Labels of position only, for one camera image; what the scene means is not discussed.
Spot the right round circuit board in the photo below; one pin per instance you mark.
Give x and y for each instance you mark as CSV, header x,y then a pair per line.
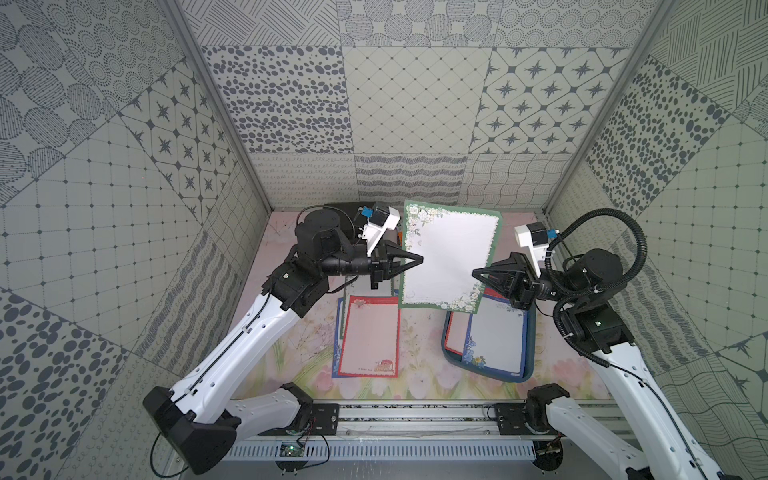
x,y
548,455

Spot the green bordered scalloped stationery paper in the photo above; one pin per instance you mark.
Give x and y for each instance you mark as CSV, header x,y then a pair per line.
x,y
453,241

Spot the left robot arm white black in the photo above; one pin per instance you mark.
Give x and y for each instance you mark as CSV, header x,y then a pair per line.
x,y
325,247

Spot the blue floral stationery paper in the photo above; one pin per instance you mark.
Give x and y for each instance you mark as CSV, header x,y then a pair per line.
x,y
496,340
335,354

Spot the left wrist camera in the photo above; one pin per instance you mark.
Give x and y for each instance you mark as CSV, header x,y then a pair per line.
x,y
372,222

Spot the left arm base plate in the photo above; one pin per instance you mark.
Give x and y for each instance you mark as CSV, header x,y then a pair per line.
x,y
320,419

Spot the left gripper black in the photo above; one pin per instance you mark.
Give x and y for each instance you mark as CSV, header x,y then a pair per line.
x,y
380,263

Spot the red bordered stationery paper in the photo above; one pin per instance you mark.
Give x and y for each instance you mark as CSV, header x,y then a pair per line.
x,y
370,344
462,327

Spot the left green circuit board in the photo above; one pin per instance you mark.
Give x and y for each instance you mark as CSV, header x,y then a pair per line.
x,y
291,458

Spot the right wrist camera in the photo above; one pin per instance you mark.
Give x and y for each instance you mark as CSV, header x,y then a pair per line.
x,y
534,239

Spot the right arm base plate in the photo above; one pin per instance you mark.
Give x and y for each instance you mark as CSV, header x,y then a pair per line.
x,y
515,418

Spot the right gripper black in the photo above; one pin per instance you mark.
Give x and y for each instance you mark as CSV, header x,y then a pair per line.
x,y
522,290

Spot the teal plastic storage box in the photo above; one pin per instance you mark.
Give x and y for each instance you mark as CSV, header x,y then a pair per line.
x,y
456,360

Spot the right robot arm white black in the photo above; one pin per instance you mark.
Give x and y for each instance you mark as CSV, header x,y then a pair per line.
x,y
582,315

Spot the aluminium mounting rail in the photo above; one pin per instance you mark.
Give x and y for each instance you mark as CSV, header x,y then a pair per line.
x,y
414,414

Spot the black plastic tool case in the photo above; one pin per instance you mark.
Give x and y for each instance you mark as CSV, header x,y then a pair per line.
x,y
351,208

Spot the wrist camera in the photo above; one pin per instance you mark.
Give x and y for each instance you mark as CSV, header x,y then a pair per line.
x,y
534,239
372,222

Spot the white slotted cable duct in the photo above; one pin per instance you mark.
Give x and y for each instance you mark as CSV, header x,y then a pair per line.
x,y
392,450

